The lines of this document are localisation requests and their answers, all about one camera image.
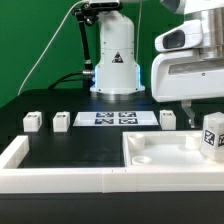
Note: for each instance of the white marker sheet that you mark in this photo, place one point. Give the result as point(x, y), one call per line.
point(120, 118)

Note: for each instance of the white U-shaped obstacle fence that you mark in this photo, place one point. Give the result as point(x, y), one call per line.
point(102, 180)

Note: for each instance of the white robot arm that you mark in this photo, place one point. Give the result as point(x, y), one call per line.
point(117, 73)

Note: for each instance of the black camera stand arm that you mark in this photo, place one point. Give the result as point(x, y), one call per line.
point(88, 66)

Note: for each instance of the white square tabletop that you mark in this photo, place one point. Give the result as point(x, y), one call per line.
point(164, 148)

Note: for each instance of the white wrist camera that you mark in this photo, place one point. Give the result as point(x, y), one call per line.
point(186, 36)

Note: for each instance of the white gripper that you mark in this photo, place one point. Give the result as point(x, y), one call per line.
point(183, 76)

